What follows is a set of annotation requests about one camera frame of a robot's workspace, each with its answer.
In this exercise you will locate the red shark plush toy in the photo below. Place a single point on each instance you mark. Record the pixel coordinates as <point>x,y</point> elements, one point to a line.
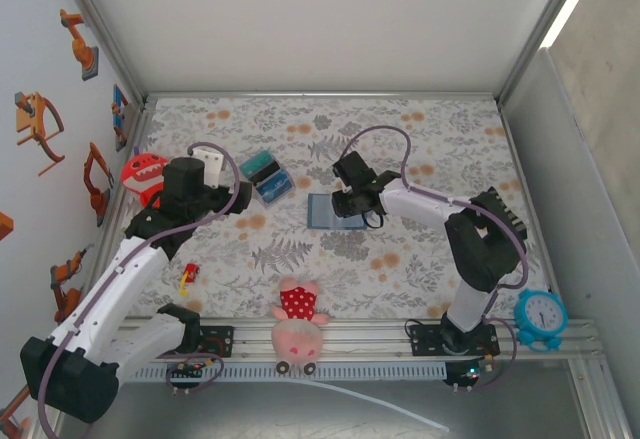
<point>142,169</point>

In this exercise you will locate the pink pig plush toy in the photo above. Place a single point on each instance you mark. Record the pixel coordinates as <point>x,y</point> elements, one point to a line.
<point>299,329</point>

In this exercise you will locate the blue orange wall sticker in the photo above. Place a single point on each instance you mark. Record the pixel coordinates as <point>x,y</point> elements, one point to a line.
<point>119,109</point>

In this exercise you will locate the blue open box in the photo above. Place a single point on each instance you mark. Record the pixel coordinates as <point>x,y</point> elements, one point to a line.
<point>265,181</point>

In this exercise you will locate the orange block wall sticker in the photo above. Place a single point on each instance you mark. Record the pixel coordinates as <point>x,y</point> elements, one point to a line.
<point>5,226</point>

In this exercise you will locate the aluminium frame post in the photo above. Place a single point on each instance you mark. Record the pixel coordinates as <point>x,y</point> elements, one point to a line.
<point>551,9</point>
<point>105,34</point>

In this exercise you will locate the black beige striped sock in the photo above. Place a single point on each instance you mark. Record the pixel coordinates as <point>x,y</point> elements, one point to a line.
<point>512,214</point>

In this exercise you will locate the small red yellow toy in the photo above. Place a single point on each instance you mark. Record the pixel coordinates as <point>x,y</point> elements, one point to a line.
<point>190,273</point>

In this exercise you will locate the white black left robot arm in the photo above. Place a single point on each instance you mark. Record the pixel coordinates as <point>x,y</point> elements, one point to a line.
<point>115,284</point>

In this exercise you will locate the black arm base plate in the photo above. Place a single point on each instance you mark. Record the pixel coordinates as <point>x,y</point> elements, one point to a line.
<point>420,340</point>
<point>222,341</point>

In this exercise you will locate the teal card stack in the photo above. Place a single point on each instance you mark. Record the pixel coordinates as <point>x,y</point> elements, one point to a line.
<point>257,164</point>

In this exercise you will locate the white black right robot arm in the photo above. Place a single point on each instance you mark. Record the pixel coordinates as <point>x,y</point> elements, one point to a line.
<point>480,249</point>

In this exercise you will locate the orange claw gripper wall sticker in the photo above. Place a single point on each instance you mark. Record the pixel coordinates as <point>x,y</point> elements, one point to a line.
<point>32,124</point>

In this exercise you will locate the round black circuit board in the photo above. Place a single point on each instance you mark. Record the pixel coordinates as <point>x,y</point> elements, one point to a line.
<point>192,371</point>
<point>467,374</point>

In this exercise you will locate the thin white tube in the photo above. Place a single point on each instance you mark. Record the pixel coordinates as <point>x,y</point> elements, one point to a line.
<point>380,401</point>

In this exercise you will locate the white LED light strip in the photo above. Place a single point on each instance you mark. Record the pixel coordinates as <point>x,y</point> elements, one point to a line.
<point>570,1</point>

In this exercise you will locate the aluminium back rail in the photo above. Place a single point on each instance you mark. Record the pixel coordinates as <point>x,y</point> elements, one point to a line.
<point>320,95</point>

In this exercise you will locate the floral patterned table mat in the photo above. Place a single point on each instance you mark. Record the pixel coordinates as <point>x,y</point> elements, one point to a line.
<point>300,124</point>

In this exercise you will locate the wide aluminium front rail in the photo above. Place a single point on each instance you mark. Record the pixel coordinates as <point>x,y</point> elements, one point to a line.
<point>370,341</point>

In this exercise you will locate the blue alarm clock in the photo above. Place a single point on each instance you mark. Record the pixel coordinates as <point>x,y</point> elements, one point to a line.
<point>542,314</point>

